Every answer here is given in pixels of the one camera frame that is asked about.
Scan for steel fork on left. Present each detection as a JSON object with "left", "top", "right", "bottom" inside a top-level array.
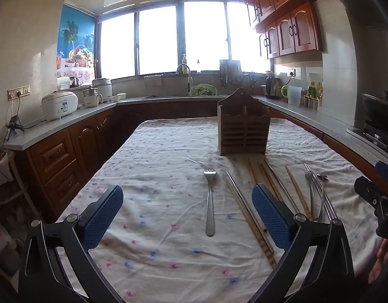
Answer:
[{"left": 203, "top": 170, "right": 217, "bottom": 237}]

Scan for black wok on stove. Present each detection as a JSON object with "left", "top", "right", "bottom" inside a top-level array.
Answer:
[{"left": 362, "top": 89, "right": 388, "bottom": 127}]

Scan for wooden utensil holder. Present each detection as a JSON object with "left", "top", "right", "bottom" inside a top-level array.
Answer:
[{"left": 217, "top": 88, "right": 271, "bottom": 155}]

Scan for steel spoon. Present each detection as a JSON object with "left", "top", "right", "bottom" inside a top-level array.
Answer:
[{"left": 317, "top": 174, "right": 328, "bottom": 223}]

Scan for black electric kettle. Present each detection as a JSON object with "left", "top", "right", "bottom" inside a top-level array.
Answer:
[{"left": 265, "top": 71, "right": 282, "bottom": 99}]

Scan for white small kettle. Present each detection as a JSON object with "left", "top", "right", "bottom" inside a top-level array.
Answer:
[{"left": 83, "top": 88, "right": 103, "bottom": 108}]

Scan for white plastic pitcher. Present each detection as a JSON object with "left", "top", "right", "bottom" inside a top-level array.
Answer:
[{"left": 281, "top": 85, "right": 302, "bottom": 107}]

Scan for upper wooden cabinets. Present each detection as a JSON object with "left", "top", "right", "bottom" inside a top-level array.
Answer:
[{"left": 242, "top": 0, "right": 323, "bottom": 59}]

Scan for chrome sink faucet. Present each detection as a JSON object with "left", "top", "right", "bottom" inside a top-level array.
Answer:
[{"left": 176, "top": 63, "right": 193, "bottom": 93}]

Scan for white floral tablecloth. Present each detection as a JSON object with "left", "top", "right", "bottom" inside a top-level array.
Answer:
[{"left": 65, "top": 118, "right": 381, "bottom": 302}]

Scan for steel fork on right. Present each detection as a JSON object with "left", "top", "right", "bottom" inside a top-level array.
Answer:
[{"left": 304, "top": 163, "right": 316, "bottom": 221}]

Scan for white pot cooker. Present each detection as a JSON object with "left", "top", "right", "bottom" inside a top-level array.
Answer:
[{"left": 92, "top": 78, "right": 113, "bottom": 102}]

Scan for steel fork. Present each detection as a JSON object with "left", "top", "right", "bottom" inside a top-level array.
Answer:
[
  {"left": 304, "top": 163, "right": 316, "bottom": 221},
  {"left": 203, "top": 170, "right": 217, "bottom": 237}
]

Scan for person's right hand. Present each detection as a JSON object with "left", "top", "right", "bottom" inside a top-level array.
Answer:
[{"left": 368, "top": 239, "right": 388, "bottom": 284}]

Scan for wooden chopstick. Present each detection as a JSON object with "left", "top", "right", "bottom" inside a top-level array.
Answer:
[{"left": 226, "top": 172, "right": 277, "bottom": 269}]

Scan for white rice cooker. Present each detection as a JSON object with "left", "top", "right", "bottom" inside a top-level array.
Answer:
[{"left": 41, "top": 91, "right": 78, "bottom": 122}]

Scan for tropical fruit poster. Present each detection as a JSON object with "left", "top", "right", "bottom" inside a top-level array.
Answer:
[{"left": 57, "top": 4, "right": 96, "bottom": 85}]

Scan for green vegetable colander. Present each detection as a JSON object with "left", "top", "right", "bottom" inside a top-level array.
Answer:
[{"left": 189, "top": 84, "right": 218, "bottom": 96}]

